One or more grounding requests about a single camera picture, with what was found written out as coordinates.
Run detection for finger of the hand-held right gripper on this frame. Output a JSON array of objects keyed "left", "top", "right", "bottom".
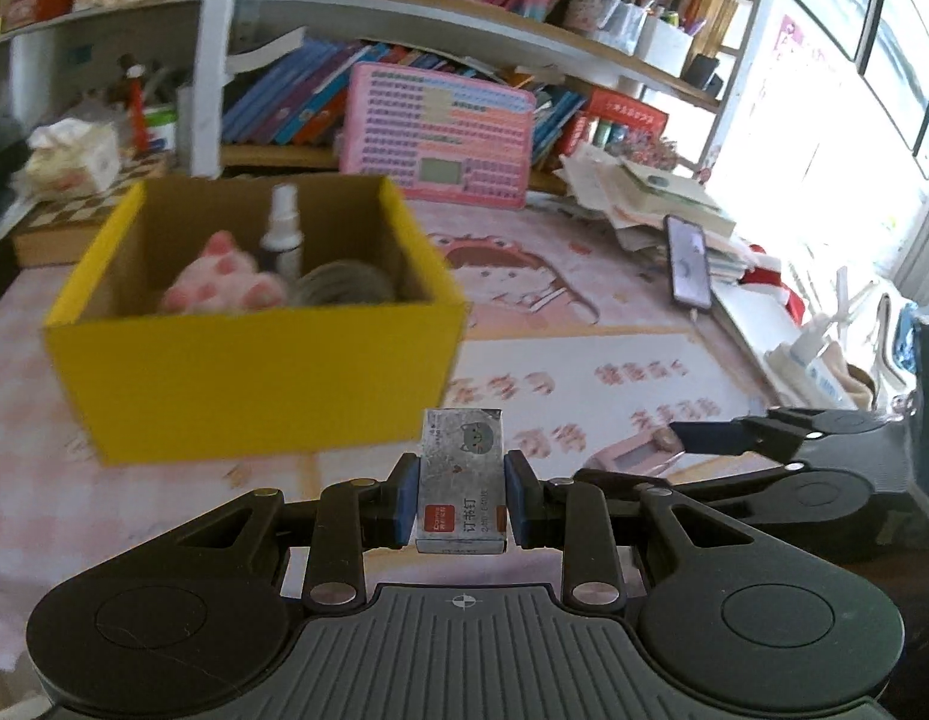
[
  {"left": 573, "top": 465, "right": 811, "bottom": 533},
  {"left": 669, "top": 406, "right": 898, "bottom": 467}
]

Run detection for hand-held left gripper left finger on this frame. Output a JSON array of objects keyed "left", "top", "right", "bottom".
[{"left": 153, "top": 452, "right": 424, "bottom": 616}]

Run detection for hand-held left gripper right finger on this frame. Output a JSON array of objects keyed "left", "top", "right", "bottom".
[{"left": 504, "top": 450, "right": 773, "bottom": 616}]

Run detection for yellow cardboard box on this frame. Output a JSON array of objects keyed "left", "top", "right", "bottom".
[{"left": 44, "top": 174, "right": 469, "bottom": 466}]

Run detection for clear tape roll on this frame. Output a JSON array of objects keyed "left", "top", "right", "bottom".
[{"left": 293, "top": 259, "right": 397, "bottom": 308}]

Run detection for pink plush pig toy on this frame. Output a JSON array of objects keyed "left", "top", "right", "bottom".
[{"left": 160, "top": 231, "right": 289, "bottom": 314}]

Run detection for small white spray bottle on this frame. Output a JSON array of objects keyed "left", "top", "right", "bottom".
[{"left": 258, "top": 184, "right": 304, "bottom": 278}]

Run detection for white paper sheets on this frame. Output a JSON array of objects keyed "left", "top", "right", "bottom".
[{"left": 712, "top": 281, "right": 792, "bottom": 406}]

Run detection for white power strip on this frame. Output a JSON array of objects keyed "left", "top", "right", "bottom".
[{"left": 765, "top": 341, "right": 859, "bottom": 410}]

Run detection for pink printed tablecloth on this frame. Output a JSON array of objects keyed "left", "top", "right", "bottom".
[{"left": 0, "top": 195, "right": 923, "bottom": 668}]

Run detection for white USB charger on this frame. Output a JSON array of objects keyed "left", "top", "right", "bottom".
[{"left": 798, "top": 311, "right": 833, "bottom": 361}]

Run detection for black smartphone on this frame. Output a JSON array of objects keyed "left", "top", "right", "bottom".
[{"left": 664, "top": 214, "right": 713, "bottom": 310}]

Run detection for stack of papers and books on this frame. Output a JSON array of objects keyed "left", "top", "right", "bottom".
[{"left": 555, "top": 142, "right": 739, "bottom": 278}]

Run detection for dried flower bunch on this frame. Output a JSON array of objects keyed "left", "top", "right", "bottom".
[{"left": 622, "top": 135, "right": 687, "bottom": 170}]

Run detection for red box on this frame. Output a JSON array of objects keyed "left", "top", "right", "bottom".
[{"left": 565, "top": 86, "right": 670, "bottom": 155}]

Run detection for row of slanted books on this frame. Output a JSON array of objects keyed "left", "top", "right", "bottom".
[{"left": 531, "top": 86, "right": 589, "bottom": 170}]

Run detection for black box on shelf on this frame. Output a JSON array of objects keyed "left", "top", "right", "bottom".
[{"left": 685, "top": 52, "right": 721, "bottom": 91}]

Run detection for pink learning tablet toy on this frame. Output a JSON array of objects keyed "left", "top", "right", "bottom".
[{"left": 337, "top": 62, "right": 537, "bottom": 211}]

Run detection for white pen holder box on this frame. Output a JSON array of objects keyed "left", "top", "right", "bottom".
[{"left": 633, "top": 11, "right": 695, "bottom": 80}]

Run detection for row of blue books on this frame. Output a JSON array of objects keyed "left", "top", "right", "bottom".
[{"left": 223, "top": 37, "right": 436, "bottom": 147}]

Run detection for white green jar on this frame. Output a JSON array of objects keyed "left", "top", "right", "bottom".
[{"left": 142, "top": 105, "right": 179, "bottom": 155}]

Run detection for checkered wooden board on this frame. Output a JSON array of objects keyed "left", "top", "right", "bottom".
[{"left": 13, "top": 154, "right": 176, "bottom": 267}]

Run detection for white crumpled tissues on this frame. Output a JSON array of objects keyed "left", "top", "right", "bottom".
[{"left": 25, "top": 120, "right": 121, "bottom": 196}]

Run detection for white bookshelf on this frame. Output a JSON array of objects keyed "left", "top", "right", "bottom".
[{"left": 190, "top": 0, "right": 781, "bottom": 181}]

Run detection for white phone cable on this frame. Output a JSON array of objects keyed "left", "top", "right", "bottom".
[{"left": 688, "top": 306, "right": 736, "bottom": 346}]

